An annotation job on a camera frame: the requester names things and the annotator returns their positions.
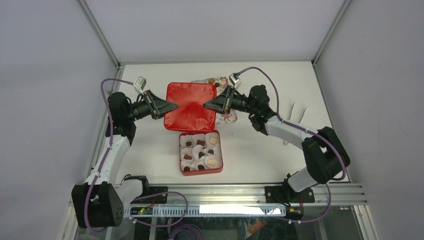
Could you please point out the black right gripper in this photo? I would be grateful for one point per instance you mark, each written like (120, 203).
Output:
(223, 102)

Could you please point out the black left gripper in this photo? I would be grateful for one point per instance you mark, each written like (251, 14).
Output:
(157, 106)

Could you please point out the red box lid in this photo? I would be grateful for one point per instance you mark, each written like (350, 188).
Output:
(190, 116)

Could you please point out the red square chocolate box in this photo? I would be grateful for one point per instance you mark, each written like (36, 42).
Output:
(200, 153)

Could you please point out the silver metal tweezers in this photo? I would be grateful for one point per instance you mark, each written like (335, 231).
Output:
(297, 112)

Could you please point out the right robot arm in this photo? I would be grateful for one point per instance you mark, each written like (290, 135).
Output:
(324, 154)

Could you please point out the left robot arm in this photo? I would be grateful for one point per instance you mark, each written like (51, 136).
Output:
(98, 203)

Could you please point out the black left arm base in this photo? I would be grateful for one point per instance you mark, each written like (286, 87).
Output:
(156, 194)

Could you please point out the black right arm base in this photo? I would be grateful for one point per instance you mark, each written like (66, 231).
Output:
(290, 195)

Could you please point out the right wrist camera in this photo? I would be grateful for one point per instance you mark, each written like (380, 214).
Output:
(235, 80)

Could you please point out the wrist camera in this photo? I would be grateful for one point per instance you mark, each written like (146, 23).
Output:
(139, 84)
(235, 80)

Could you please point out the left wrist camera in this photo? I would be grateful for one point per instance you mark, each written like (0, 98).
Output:
(139, 84)

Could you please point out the white perforated cable duct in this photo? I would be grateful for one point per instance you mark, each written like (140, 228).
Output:
(223, 210)

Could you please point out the aluminium frame rail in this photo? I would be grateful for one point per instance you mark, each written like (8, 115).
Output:
(342, 194)

